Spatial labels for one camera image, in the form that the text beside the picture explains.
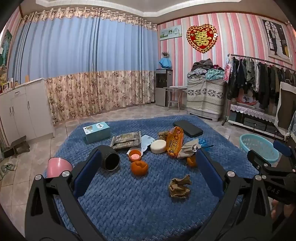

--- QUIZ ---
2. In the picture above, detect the small wooden stool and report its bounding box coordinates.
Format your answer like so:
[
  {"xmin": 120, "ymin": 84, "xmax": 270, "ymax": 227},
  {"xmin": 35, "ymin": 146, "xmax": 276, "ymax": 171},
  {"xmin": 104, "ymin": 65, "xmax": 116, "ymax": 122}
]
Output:
[{"xmin": 9, "ymin": 136, "xmax": 31, "ymax": 159}]

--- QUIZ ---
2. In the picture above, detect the blue plastic wrap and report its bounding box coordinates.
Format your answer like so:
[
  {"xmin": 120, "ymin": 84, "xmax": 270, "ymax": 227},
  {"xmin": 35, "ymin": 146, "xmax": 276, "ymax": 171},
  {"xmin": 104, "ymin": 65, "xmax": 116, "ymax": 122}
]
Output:
[{"xmin": 198, "ymin": 138, "xmax": 214, "ymax": 149}]

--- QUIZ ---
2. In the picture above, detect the small brown wrapper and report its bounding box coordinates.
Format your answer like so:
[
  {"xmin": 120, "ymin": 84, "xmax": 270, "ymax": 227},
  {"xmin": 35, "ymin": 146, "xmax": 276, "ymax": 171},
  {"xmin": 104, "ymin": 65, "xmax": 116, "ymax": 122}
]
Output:
[{"xmin": 158, "ymin": 130, "xmax": 171, "ymax": 141}]

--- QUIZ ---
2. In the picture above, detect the white cabinet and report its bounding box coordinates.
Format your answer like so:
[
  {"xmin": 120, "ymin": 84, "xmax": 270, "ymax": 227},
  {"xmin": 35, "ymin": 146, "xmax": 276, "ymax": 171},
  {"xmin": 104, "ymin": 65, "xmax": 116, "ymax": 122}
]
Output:
[{"xmin": 0, "ymin": 78, "xmax": 56, "ymax": 145}]

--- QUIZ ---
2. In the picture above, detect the white face mask packet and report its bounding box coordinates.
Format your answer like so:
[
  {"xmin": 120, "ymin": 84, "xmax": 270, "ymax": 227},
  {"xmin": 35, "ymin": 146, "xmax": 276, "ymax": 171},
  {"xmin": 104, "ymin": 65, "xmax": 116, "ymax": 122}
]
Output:
[{"xmin": 140, "ymin": 135, "xmax": 156, "ymax": 153}]

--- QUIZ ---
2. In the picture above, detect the white round lid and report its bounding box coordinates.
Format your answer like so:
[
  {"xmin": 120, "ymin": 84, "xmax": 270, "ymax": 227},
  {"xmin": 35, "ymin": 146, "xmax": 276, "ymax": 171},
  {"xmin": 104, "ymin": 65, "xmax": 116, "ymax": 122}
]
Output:
[{"xmin": 150, "ymin": 139, "xmax": 167, "ymax": 154}]

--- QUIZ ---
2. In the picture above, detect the grey cloth on floor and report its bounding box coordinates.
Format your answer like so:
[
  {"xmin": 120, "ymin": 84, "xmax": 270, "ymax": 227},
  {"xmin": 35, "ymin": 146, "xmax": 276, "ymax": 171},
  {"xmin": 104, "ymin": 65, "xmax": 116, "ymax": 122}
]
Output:
[{"xmin": 0, "ymin": 162, "xmax": 17, "ymax": 180}]

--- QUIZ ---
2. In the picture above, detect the large orange peel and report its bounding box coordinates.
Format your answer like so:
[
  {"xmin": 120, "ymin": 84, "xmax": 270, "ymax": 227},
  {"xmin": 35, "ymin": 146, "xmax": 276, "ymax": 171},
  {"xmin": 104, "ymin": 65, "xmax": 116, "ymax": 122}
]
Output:
[{"xmin": 131, "ymin": 160, "xmax": 149, "ymax": 177}]

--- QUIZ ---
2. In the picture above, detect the black phone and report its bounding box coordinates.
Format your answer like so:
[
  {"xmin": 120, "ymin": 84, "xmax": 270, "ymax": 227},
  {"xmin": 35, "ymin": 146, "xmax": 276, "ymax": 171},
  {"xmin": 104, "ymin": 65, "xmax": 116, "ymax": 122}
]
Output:
[{"xmin": 173, "ymin": 120, "xmax": 204, "ymax": 138}]

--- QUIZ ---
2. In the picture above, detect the patterned cloth covered cabinet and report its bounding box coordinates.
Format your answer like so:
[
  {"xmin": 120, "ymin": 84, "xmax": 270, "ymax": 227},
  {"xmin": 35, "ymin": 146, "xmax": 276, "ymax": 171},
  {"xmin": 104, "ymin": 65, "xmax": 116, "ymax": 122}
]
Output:
[{"xmin": 186, "ymin": 75, "xmax": 228, "ymax": 122}]

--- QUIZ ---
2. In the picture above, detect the blue knitted blanket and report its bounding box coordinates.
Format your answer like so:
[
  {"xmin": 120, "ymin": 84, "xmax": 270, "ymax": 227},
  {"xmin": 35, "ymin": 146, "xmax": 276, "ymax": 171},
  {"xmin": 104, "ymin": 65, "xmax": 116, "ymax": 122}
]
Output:
[{"xmin": 52, "ymin": 115, "xmax": 260, "ymax": 241}]

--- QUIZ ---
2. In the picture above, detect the wall poster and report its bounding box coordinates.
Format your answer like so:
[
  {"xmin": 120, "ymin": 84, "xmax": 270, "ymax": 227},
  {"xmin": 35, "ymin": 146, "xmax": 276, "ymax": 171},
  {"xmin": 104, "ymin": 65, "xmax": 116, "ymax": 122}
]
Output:
[{"xmin": 261, "ymin": 17, "xmax": 292, "ymax": 62}]

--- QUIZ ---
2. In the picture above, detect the red heart wall decoration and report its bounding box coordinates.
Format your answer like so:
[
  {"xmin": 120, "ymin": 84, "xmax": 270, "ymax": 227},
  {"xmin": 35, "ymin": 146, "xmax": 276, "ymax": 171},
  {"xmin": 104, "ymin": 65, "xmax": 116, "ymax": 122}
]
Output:
[{"xmin": 186, "ymin": 24, "xmax": 218, "ymax": 54}]

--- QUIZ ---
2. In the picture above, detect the orange snack packet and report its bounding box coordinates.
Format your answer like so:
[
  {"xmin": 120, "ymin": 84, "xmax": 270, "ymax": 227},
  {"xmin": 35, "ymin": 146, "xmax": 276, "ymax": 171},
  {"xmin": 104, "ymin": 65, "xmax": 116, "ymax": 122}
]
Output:
[{"xmin": 166, "ymin": 126, "xmax": 184, "ymax": 159}]

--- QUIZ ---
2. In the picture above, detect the beige paper packet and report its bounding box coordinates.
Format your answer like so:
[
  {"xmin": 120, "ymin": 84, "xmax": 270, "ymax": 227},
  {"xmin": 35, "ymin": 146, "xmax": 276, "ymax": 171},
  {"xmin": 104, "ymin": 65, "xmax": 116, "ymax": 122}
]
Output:
[{"xmin": 177, "ymin": 138, "xmax": 199, "ymax": 160}]

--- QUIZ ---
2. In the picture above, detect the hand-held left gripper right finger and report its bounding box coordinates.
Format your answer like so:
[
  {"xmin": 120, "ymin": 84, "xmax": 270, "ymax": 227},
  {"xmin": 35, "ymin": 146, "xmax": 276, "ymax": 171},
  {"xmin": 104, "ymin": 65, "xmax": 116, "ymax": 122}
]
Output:
[{"xmin": 195, "ymin": 148, "xmax": 274, "ymax": 241}]

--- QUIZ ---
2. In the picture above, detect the small orange peel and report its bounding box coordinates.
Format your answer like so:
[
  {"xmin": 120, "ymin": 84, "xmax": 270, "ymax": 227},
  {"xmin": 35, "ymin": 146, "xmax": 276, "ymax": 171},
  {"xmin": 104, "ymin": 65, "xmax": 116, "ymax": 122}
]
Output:
[{"xmin": 186, "ymin": 156, "xmax": 198, "ymax": 168}]

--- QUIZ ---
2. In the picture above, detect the black cylindrical cup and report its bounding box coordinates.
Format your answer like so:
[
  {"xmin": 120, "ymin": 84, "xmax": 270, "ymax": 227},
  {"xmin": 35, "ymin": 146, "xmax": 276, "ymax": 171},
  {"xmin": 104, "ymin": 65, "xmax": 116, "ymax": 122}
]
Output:
[{"xmin": 102, "ymin": 145, "xmax": 121, "ymax": 172}]

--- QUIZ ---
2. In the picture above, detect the low stand with lace cloth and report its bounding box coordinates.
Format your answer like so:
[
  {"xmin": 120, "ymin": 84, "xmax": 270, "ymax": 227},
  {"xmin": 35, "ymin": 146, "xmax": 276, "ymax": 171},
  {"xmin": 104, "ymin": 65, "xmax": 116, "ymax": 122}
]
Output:
[{"xmin": 228, "ymin": 104, "xmax": 285, "ymax": 140}]

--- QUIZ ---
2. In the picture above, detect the photo frame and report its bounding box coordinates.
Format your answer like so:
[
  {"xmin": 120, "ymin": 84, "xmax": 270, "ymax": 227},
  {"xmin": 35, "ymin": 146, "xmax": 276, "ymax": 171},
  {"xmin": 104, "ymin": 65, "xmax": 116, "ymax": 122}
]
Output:
[{"xmin": 1, "ymin": 81, "xmax": 14, "ymax": 92}]

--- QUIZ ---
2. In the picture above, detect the red printed tray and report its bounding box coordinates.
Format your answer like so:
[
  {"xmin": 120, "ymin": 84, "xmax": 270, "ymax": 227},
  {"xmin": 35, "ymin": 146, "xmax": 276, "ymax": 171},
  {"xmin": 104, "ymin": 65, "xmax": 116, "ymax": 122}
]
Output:
[{"xmin": 236, "ymin": 94, "xmax": 258, "ymax": 105}]

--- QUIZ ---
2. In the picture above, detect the beige printed food bag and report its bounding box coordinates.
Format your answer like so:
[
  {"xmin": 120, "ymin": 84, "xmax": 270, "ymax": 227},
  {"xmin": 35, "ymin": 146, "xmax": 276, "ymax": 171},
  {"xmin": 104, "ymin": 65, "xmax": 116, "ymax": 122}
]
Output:
[{"xmin": 110, "ymin": 131, "xmax": 142, "ymax": 149}]

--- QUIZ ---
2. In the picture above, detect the crumpled brown paper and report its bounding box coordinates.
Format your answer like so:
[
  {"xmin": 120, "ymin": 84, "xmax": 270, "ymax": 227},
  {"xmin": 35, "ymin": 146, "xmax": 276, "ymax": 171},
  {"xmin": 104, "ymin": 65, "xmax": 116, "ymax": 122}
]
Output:
[{"xmin": 168, "ymin": 174, "xmax": 192, "ymax": 199}]

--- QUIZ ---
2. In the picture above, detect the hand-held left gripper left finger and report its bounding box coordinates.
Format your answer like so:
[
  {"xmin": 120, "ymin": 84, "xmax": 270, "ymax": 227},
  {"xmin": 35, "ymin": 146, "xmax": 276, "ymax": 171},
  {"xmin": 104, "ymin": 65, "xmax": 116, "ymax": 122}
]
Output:
[{"xmin": 25, "ymin": 146, "xmax": 103, "ymax": 241}]

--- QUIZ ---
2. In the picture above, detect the pink plastic bowl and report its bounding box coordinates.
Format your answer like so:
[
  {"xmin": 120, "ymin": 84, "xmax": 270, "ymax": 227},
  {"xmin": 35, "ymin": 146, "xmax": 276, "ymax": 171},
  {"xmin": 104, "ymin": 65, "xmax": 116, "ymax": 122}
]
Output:
[{"xmin": 46, "ymin": 157, "xmax": 73, "ymax": 179}]

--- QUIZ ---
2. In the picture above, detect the small orange plastic cup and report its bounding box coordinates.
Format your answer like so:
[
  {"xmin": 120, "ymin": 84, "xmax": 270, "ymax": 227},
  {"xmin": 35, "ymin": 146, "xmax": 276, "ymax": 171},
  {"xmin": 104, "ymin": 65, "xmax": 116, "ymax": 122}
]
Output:
[{"xmin": 127, "ymin": 149, "xmax": 142, "ymax": 162}]

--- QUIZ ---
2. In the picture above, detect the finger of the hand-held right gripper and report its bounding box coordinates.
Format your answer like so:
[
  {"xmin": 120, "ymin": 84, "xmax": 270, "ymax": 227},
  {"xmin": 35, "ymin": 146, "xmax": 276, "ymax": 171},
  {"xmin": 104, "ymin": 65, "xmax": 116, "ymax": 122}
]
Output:
[
  {"xmin": 247, "ymin": 150, "xmax": 272, "ymax": 171},
  {"xmin": 273, "ymin": 140, "xmax": 293, "ymax": 159}
]

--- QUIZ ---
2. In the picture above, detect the metal clothes rack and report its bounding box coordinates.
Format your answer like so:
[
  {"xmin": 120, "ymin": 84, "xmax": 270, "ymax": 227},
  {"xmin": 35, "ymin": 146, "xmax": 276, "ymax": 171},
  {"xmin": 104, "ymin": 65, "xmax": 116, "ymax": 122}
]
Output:
[{"xmin": 221, "ymin": 54, "xmax": 296, "ymax": 127}]

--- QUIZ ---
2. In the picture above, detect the pink hanging bag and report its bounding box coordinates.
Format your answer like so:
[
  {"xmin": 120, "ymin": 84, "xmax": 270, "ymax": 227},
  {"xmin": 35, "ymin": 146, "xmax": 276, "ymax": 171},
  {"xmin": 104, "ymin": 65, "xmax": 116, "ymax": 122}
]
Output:
[{"xmin": 222, "ymin": 58, "xmax": 233, "ymax": 83}]

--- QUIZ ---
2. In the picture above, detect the light blue plastic basket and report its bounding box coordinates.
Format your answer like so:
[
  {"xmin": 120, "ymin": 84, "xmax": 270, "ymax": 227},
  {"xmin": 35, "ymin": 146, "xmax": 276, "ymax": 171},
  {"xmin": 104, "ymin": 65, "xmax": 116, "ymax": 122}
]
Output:
[{"xmin": 239, "ymin": 134, "xmax": 280, "ymax": 164}]

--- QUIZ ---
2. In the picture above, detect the person's right hand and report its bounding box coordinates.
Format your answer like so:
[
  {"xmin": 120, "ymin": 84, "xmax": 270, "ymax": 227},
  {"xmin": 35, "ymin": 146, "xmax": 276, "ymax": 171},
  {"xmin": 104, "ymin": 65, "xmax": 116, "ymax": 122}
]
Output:
[{"xmin": 271, "ymin": 200, "xmax": 296, "ymax": 223}]

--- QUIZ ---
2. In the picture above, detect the small round side table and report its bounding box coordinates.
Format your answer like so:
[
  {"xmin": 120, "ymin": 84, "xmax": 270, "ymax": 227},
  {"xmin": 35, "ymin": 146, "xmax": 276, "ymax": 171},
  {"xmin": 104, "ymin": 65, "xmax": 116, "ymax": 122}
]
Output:
[{"xmin": 163, "ymin": 86, "xmax": 187, "ymax": 111}]

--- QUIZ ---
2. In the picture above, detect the landscape wall picture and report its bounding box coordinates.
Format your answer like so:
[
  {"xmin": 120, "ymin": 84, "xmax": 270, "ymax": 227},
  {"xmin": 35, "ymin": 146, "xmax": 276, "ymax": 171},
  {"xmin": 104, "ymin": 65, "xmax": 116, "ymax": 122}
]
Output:
[{"xmin": 159, "ymin": 24, "xmax": 182, "ymax": 41}]

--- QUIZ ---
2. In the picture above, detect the grey water dispenser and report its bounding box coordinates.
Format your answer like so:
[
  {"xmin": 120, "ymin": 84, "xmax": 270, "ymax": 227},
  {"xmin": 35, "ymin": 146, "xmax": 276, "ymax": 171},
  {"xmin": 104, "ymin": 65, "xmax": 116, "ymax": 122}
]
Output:
[{"xmin": 154, "ymin": 68, "xmax": 174, "ymax": 107}]

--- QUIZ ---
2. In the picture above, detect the teal printed cardboard box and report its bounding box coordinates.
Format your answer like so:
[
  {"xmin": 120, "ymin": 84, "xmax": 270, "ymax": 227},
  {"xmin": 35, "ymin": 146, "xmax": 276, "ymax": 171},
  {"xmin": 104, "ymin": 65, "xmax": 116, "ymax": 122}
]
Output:
[{"xmin": 83, "ymin": 121, "xmax": 111, "ymax": 144}]

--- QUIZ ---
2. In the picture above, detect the brown board with white frame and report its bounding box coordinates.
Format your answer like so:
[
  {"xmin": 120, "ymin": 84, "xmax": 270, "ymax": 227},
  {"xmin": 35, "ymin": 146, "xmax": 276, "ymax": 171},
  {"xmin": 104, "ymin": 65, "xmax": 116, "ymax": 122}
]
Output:
[{"xmin": 275, "ymin": 82, "xmax": 296, "ymax": 137}]

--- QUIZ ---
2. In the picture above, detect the blue and floral curtain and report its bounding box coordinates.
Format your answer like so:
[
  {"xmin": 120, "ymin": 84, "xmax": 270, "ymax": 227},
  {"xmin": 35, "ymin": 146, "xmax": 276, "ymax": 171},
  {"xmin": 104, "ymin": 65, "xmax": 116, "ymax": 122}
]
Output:
[{"xmin": 7, "ymin": 6, "xmax": 159, "ymax": 126}]

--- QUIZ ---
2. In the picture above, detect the pile of folded clothes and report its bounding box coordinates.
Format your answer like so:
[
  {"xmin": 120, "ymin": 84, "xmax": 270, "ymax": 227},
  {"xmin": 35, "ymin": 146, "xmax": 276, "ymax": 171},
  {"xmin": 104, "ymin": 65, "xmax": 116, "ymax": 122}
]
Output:
[{"xmin": 187, "ymin": 58, "xmax": 226, "ymax": 80}]

